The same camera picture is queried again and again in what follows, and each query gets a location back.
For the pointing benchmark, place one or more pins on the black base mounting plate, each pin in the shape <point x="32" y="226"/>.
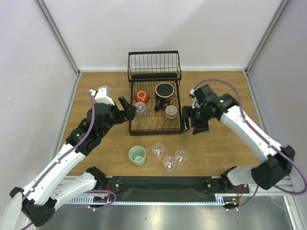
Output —
<point x="171" y="185"/>

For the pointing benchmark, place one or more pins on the black wire dish rack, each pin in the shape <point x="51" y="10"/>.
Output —
<point x="145" y="71"/>

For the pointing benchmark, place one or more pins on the clear stemless glass front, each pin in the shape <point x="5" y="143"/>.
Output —
<point x="169" y="163"/>

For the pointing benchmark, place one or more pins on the short clear glass tumbler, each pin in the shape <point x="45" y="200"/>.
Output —
<point x="171" y="112"/>

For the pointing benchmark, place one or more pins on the clear stemless glass back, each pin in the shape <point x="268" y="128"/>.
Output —
<point x="158" y="149"/>

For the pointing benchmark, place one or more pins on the small orange black cup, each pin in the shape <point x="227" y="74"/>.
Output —
<point x="142" y="96"/>

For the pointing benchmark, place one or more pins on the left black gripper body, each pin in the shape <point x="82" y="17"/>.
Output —
<point x="116" y="116"/>

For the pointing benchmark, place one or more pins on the left aluminium frame post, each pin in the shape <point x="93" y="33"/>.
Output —
<point x="57" y="34"/>

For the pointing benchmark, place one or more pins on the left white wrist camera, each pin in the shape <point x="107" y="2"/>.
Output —
<point x="103" y="95"/>

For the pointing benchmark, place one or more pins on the aluminium frame post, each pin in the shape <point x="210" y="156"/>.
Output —
<point x="272" y="24"/>
<point x="57" y="34"/>

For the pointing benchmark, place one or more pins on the grey slotted cable duct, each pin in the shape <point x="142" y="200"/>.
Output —
<point x="203" y="199"/>

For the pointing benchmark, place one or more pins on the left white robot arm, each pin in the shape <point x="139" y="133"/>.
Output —
<point x="43" y="196"/>

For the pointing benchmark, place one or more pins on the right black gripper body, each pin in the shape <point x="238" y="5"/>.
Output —
<point x="196" y="118"/>

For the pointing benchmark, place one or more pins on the right aluminium frame post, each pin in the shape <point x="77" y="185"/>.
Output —
<point x="272" y="24"/>

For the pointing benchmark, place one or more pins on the pale green cup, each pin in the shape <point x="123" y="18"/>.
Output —
<point x="137" y="155"/>

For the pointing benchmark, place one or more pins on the clear stemless glass right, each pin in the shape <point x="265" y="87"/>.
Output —
<point x="181" y="156"/>

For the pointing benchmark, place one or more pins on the black skull pattern mug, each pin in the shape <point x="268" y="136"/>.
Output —
<point x="164" y="93"/>

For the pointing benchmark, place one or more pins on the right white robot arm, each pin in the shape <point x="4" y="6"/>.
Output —
<point x="273" y="158"/>

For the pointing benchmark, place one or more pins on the clear stemless glass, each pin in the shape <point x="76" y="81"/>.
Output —
<point x="158" y="149"/>
<point x="169" y="163"/>
<point x="181" y="156"/>

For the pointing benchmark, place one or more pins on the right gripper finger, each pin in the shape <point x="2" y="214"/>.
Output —
<point x="186" y="114"/>
<point x="200" y="126"/>

